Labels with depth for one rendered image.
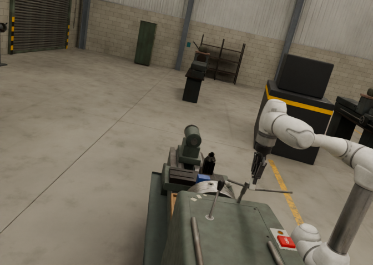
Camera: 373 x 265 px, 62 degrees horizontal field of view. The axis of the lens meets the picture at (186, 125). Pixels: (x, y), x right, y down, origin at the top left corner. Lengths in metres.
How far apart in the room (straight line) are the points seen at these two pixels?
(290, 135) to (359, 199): 0.62
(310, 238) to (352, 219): 0.29
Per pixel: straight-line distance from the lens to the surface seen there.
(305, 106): 6.30
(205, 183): 1.75
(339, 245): 1.87
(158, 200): 2.82
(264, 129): 1.42
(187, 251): 1.21
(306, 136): 1.28
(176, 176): 2.33
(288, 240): 1.45
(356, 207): 1.78
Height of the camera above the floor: 2.00
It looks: 17 degrees down
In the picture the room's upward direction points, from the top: 13 degrees clockwise
